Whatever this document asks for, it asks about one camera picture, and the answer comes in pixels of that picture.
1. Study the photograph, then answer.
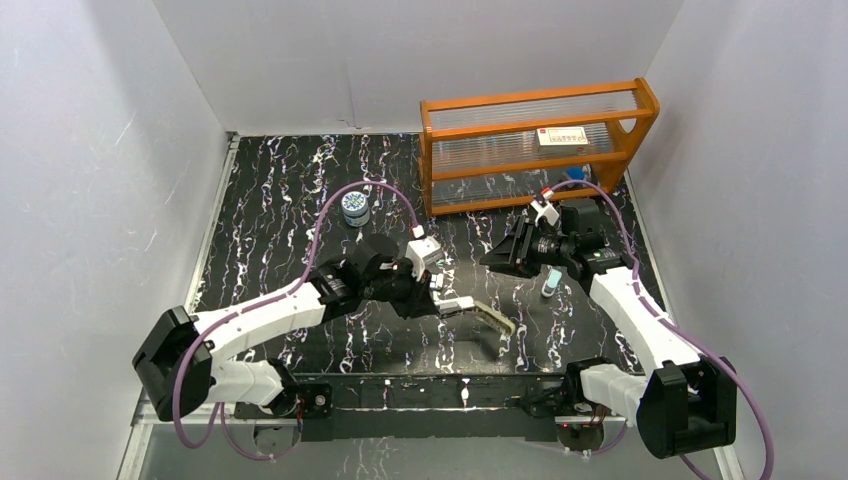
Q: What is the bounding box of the white metal stapler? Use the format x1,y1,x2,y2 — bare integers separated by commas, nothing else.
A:
435,296,516,336

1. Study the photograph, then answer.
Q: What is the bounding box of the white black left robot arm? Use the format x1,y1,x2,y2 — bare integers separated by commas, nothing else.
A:
132,234,442,422

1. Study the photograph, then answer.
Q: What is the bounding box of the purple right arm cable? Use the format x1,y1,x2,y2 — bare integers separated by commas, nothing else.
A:
546,178,775,480

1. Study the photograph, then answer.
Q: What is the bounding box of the orange wooden shelf rack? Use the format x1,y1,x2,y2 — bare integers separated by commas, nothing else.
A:
419,78,661,216

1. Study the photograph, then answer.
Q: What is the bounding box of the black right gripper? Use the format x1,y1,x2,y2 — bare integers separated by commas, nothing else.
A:
478,215,573,279

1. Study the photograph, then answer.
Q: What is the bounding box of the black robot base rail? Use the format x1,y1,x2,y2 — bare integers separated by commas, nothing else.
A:
234,373,623,446

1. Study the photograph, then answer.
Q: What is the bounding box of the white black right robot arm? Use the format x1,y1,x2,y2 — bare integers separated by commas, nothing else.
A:
480,199,737,459

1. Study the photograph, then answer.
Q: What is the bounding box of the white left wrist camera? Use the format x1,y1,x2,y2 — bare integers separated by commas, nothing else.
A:
405,225,443,280

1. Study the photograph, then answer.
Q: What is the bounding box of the blue white round jar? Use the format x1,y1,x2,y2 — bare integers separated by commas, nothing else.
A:
340,191,370,228

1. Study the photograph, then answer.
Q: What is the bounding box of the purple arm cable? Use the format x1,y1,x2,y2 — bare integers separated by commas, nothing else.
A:
172,180,425,463
546,178,775,480

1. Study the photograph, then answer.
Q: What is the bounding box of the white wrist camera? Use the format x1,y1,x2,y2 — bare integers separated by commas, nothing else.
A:
530,187,559,227
405,225,443,280

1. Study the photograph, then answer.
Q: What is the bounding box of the white red box on shelf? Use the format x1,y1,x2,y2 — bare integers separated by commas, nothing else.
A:
535,126,591,155

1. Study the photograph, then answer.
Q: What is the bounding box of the blue grey stapler remover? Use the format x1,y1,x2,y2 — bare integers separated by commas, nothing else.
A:
561,164,591,181

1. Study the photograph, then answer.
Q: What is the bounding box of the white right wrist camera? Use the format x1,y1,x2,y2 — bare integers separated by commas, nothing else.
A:
530,187,559,227

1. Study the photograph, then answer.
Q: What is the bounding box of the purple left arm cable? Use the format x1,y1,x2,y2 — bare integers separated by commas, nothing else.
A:
172,180,425,463

